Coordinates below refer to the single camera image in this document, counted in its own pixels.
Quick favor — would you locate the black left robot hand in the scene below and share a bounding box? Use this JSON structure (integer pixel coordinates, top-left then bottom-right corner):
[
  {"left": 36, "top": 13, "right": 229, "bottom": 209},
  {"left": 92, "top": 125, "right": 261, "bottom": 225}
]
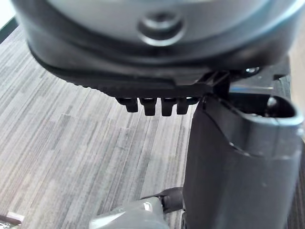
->
[{"left": 13, "top": 0, "right": 305, "bottom": 229}]

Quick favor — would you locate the silver robot leg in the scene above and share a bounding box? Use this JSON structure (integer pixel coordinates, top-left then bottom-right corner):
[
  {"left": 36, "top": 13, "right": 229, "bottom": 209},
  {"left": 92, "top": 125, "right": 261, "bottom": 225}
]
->
[{"left": 89, "top": 187, "right": 189, "bottom": 229}]

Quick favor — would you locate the small brown white object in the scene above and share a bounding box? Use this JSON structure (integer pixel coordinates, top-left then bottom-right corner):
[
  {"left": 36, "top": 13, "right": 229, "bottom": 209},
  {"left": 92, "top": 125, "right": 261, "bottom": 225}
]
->
[{"left": 0, "top": 210, "right": 26, "bottom": 229}]

